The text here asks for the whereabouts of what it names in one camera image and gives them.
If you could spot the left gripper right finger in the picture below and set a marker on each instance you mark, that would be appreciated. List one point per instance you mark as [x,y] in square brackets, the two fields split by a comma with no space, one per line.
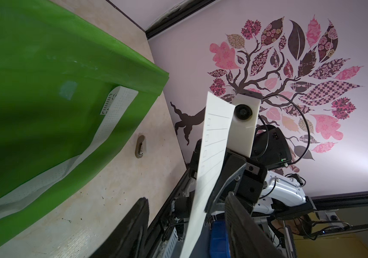
[246,239]

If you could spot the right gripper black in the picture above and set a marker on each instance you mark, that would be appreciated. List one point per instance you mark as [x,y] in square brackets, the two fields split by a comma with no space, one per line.
[238,175]

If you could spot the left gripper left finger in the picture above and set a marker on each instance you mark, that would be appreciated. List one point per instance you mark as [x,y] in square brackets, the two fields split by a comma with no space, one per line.
[128,239]

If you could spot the white paper receipt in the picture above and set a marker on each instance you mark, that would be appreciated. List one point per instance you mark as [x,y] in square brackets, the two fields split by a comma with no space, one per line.
[217,121]

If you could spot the small grey stapler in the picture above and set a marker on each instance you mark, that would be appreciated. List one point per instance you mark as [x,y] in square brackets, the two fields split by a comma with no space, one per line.
[140,146]

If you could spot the green reusable tote bag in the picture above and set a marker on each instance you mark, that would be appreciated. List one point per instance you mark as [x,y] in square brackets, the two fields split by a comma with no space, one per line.
[71,96]

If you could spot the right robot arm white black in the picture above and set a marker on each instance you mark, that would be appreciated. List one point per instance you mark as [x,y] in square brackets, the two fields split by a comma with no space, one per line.
[283,197]

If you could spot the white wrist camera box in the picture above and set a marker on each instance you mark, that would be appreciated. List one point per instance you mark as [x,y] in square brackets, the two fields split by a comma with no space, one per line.
[244,122]

